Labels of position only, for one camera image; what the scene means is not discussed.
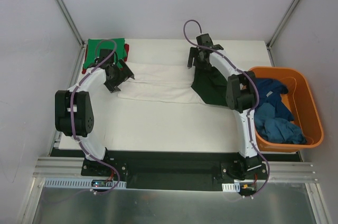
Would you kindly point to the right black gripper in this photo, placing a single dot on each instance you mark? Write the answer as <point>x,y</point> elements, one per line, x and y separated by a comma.
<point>198,51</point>

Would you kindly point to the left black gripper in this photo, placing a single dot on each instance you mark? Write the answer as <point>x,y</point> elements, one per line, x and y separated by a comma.
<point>119,76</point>

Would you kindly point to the white green sleeved t shirt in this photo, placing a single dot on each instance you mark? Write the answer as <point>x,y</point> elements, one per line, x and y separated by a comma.
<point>175,84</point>

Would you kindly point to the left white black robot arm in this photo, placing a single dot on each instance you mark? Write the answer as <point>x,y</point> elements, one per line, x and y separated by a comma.
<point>74,116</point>

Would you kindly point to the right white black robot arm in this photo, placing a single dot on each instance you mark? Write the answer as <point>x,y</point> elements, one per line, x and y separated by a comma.
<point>241,97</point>

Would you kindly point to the blue t shirts pile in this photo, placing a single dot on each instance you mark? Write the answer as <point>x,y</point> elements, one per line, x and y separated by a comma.
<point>273,120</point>

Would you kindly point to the folded red t shirt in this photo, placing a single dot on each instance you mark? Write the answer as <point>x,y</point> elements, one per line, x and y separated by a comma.
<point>127,49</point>

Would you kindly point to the folded green t shirt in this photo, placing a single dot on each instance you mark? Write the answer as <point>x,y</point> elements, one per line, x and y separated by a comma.
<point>96,49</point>

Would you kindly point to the orange plastic tub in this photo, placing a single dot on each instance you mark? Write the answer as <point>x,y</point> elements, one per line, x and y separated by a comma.
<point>300,102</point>

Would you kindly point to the left aluminium frame post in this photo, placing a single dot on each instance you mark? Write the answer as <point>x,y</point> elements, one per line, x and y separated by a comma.
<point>70,22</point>

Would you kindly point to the aluminium frame post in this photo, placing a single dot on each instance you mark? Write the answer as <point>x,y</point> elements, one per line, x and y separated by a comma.
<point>283,22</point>
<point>70,22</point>

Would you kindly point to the aluminium rail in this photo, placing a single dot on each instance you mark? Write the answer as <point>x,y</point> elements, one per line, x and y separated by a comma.
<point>70,167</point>

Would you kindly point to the left white cable duct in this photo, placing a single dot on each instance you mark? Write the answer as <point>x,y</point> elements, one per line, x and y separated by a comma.
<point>69,183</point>

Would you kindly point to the white cable duct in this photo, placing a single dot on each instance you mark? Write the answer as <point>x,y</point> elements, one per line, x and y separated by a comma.
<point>231,187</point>
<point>69,183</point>

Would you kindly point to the right aluminium frame post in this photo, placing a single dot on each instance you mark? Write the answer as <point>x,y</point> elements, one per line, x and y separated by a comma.
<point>283,22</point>

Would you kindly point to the right white cable duct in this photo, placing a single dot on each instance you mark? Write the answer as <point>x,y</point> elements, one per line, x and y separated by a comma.
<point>231,187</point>

